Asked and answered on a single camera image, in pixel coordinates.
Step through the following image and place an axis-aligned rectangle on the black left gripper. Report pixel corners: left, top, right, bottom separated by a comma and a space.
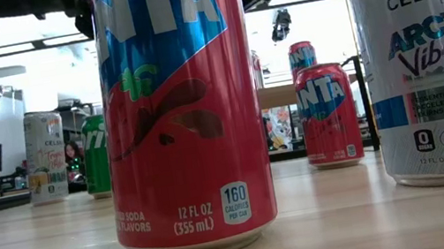
70, 0, 98, 42

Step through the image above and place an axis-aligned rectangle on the red Fanta can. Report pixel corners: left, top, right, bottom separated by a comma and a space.
79, 0, 285, 249
285, 39, 320, 73
291, 59, 366, 173

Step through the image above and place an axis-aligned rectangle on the silver Diet Coke can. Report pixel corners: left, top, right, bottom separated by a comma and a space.
250, 49, 266, 91

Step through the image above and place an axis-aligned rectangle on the green Sprite can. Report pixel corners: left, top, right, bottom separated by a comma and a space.
75, 113, 117, 202

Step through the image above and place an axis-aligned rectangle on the person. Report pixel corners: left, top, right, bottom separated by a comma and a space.
61, 139, 88, 185

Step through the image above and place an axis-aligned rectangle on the white Celsius Tropical Vibe can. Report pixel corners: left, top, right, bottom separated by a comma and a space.
17, 107, 76, 208

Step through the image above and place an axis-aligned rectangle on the colourful patchwork quilt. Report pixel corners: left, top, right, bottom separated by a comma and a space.
261, 104, 297, 154

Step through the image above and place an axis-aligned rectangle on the wooden shelf black metal frame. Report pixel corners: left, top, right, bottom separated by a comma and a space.
253, 52, 382, 170

